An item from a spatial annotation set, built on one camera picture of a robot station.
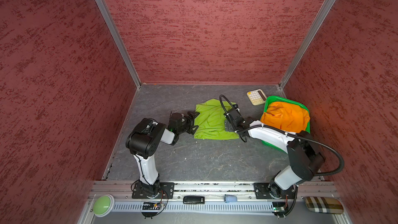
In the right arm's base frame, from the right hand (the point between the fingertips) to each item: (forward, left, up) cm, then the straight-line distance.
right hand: (234, 126), depth 90 cm
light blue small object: (-36, +8, -2) cm, 37 cm away
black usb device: (-36, +24, -2) cm, 43 cm away
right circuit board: (-40, -15, -7) cm, 43 cm away
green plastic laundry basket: (+18, -28, +2) cm, 34 cm away
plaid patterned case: (-40, -35, -4) cm, 53 cm away
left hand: (+5, +20, -1) cm, 21 cm away
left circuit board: (-37, +45, -7) cm, 59 cm away
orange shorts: (+3, -31, +4) cm, 31 cm away
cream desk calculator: (+27, -22, -5) cm, 35 cm away
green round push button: (-36, +66, -4) cm, 76 cm away
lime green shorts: (+6, +14, -3) cm, 16 cm away
